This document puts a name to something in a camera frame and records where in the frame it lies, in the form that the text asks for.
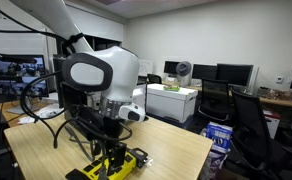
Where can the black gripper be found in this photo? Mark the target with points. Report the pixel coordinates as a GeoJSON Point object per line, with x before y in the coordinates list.
{"type": "Point", "coordinates": [113, 131]}

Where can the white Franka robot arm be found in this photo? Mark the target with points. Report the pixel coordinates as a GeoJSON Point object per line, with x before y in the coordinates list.
{"type": "Point", "coordinates": [119, 73]}

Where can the yellow black power strip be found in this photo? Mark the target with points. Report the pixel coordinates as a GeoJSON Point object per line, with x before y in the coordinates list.
{"type": "Point", "coordinates": [132, 160]}

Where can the black round base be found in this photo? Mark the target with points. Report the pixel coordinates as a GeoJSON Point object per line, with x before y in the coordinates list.
{"type": "Point", "coordinates": [146, 118]}

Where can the white storage box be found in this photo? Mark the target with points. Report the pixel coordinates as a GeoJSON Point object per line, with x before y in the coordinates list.
{"type": "Point", "coordinates": [169, 103]}

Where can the white paper sheets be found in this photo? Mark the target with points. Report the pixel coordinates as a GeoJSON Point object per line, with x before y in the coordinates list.
{"type": "Point", "coordinates": [46, 113]}

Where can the small black chair back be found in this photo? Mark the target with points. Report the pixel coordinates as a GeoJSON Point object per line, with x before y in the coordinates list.
{"type": "Point", "coordinates": [154, 78]}

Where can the green item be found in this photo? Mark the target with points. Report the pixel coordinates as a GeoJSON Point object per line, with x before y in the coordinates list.
{"type": "Point", "coordinates": [172, 88]}

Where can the white board panel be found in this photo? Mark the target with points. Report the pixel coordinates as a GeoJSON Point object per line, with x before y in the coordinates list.
{"type": "Point", "coordinates": [146, 67]}

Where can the purple white bag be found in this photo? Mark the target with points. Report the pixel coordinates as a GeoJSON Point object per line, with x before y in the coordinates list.
{"type": "Point", "coordinates": [214, 163]}

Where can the blue white carton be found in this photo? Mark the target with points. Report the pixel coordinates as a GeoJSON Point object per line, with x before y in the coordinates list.
{"type": "Point", "coordinates": [219, 135]}

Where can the lit computer monitor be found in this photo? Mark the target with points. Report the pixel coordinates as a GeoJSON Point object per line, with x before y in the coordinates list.
{"type": "Point", "coordinates": [36, 83]}

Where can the gray desk fan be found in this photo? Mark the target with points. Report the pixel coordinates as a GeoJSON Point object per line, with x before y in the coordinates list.
{"type": "Point", "coordinates": [183, 68]}

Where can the dark shelf cabinet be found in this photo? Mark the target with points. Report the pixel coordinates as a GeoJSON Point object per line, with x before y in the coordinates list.
{"type": "Point", "coordinates": [106, 43]}

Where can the black mesh office chair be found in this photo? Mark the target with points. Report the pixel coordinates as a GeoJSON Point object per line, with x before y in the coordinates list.
{"type": "Point", "coordinates": [252, 133]}
{"type": "Point", "coordinates": [215, 96]}

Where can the wide black computer monitor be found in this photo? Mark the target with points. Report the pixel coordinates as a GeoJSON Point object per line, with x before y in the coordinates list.
{"type": "Point", "coordinates": [234, 75]}

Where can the red white box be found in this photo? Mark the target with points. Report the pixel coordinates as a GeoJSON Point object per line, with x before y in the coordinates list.
{"type": "Point", "coordinates": [272, 121]}

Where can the long wooden desk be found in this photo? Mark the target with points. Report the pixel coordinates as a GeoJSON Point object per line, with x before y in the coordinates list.
{"type": "Point", "coordinates": [279, 100]}

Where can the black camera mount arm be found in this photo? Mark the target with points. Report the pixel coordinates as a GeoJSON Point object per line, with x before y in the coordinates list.
{"type": "Point", "coordinates": [6, 58]}

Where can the white wall thermostat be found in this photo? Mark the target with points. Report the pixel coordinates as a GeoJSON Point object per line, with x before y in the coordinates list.
{"type": "Point", "coordinates": [279, 80]}

